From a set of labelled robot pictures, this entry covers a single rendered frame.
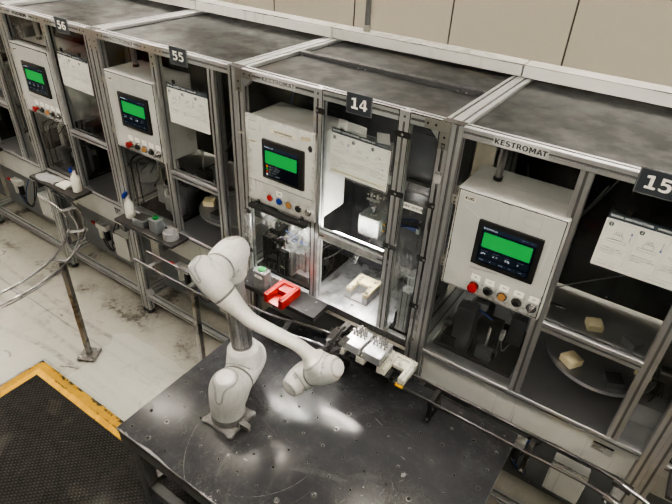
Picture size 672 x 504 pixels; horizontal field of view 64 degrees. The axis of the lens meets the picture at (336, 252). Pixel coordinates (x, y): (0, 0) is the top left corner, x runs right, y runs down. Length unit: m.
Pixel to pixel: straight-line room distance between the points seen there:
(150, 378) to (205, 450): 1.37
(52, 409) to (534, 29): 4.98
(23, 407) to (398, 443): 2.37
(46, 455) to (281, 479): 1.62
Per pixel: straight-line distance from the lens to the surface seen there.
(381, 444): 2.55
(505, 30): 5.75
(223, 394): 2.42
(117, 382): 3.86
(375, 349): 2.58
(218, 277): 2.09
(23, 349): 4.33
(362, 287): 2.90
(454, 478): 2.51
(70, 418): 3.74
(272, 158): 2.59
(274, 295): 2.86
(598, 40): 5.56
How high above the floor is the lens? 2.73
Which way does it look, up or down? 34 degrees down
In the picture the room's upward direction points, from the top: 3 degrees clockwise
